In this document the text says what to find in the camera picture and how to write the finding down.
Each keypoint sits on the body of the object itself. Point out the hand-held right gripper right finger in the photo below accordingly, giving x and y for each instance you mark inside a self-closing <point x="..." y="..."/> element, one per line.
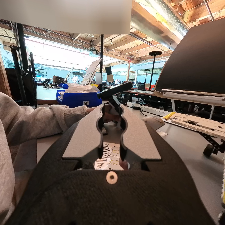
<point x="140" y="140"/>

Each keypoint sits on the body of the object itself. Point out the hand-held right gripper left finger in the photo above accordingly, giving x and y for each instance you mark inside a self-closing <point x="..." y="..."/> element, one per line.
<point x="82" y="140"/>

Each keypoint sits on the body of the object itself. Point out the person's left forearm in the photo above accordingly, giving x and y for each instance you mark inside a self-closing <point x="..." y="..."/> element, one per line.
<point x="52" y="116"/>

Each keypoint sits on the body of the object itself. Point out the white bent lego liftarm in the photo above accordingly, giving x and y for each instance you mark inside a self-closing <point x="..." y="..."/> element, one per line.
<point x="103" y="130"/>

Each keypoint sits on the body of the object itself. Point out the zebra striped lego vehicle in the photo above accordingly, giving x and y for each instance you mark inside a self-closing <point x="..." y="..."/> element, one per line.
<point x="198" y="123"/>

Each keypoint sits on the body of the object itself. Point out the person's right hand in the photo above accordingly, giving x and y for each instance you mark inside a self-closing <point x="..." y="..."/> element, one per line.
<point x="124" y="164"/>

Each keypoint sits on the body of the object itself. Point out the person's left hand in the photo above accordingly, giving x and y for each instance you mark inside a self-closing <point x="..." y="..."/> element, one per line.
<point x="110" y="118"/>

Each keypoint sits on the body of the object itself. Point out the black laptop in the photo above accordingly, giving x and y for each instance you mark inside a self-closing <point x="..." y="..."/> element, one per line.
<point x="141" y="86"/>

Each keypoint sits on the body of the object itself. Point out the dark power adapter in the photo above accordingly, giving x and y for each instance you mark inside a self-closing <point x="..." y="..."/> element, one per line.
<point x="136" y="106"/>

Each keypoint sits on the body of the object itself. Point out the white display board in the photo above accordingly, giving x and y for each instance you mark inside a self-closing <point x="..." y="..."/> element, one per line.
<point x="91" y="72"/>

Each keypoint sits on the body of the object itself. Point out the zebra print sticker sheet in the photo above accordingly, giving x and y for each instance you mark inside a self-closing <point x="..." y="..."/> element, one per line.
<point x="110" y="156"/>

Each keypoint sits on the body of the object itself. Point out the black floor lamp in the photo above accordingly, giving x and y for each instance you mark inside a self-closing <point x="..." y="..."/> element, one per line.
<point x="146" y="70"/>
<point x="155" y="53"/>

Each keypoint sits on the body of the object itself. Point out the blue storage bin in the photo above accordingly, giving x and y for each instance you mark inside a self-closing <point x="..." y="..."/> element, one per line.
<point x="77" y="100"/>

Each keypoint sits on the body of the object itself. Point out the white ceiling projector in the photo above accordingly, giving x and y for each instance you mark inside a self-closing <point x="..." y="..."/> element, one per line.
<point x="94" y="53"/>

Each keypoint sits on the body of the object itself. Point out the grey sweatshirt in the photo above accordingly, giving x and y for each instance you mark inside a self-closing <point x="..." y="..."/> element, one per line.
<point x="7" y="158"/>

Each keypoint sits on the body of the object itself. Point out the black desk divider panel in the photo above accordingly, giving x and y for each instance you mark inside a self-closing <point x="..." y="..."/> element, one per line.
<point x="196" y="61"/>

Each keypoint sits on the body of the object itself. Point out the black metal post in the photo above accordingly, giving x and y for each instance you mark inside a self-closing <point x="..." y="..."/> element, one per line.
<point x="101" y="61"/>

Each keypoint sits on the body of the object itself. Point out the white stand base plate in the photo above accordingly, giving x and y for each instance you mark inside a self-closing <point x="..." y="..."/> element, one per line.
<point x="167" y="121"/>

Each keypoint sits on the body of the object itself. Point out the white metal bracket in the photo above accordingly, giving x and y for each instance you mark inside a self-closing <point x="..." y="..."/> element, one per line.
<point x="173" y="104"/>
<point x="212" y="110"/>

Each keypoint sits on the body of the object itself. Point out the silver ventilation duct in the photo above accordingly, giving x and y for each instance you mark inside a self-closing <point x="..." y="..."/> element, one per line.
<point x="158" y="19"/>

